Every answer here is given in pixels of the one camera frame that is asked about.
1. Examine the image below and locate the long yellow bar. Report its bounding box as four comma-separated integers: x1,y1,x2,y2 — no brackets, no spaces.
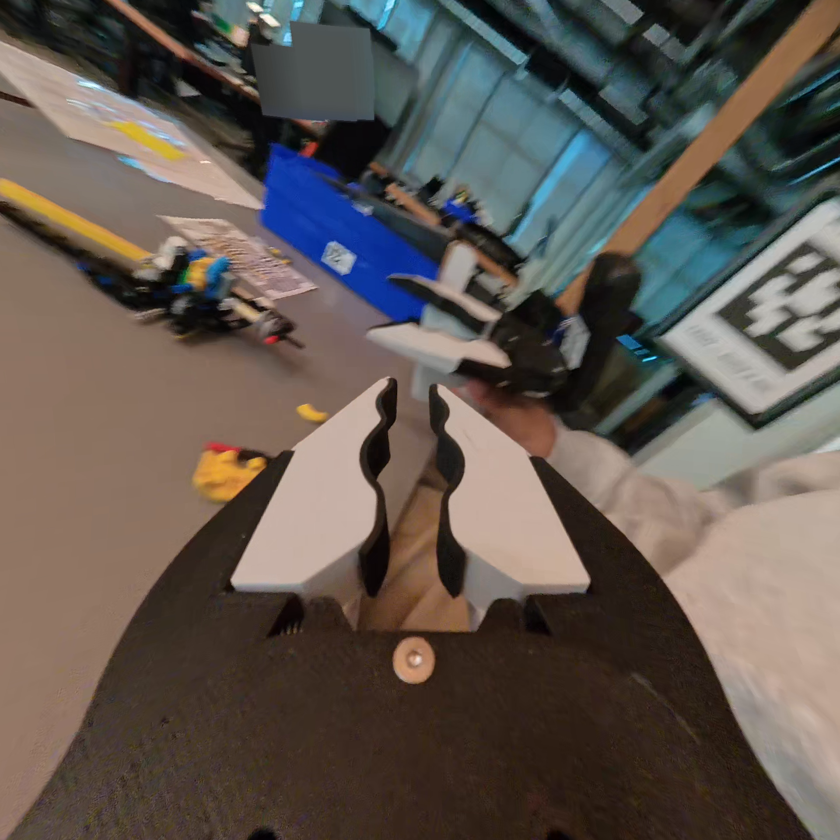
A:
0,177,155,263

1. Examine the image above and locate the person's right forearm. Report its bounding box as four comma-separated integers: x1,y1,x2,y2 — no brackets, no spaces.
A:
548,420,723,572

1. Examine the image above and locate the printed instruction sheet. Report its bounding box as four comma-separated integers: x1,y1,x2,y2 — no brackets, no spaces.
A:
157,215,319,301

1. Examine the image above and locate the partly built lego vehicle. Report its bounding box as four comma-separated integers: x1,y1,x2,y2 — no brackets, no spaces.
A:
79,236,306,350

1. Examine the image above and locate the blue plastic bin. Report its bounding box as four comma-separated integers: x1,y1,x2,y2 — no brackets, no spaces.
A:
259,143,441,322

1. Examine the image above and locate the black and white tag sign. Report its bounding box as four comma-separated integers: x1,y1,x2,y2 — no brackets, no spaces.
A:
656,197,840,431

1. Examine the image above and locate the person's right hand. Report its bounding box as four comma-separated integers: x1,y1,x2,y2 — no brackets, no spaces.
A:
468,384,560,458

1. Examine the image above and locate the large white printed sheet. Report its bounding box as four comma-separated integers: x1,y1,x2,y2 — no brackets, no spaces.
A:
0,39,263,211

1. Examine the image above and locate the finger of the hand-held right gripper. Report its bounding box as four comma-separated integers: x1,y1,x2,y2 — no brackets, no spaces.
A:
386,240,519,329
365,320,514,403

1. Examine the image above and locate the person's grey sweatshirt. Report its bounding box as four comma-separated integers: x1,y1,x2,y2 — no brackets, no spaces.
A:
663,453,840,840

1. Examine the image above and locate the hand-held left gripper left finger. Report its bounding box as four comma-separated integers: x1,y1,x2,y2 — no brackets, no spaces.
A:
230,377,399,614

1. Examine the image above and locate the yellow lego panel piece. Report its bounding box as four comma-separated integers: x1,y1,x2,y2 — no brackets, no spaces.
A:
192,443,270,504

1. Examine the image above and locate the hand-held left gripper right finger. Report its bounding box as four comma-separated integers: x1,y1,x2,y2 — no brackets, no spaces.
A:
428,384,592,627

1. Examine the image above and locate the wooden post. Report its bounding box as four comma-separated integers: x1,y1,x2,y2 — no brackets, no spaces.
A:
558,0,840,316

